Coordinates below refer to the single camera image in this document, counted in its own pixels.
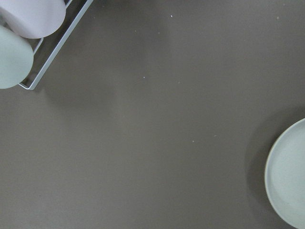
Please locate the mint green plastic cup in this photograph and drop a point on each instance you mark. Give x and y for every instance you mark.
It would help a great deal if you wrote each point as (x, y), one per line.
(16, 58)

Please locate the pink plastic cup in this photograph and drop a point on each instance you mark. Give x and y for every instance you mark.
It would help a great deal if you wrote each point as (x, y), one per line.
(33, 18)

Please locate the round beige plate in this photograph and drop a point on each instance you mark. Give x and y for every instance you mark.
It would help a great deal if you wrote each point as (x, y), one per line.
(284, 175)

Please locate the white wire cup rack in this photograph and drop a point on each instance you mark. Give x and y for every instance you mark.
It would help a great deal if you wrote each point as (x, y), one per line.
(45, 49)

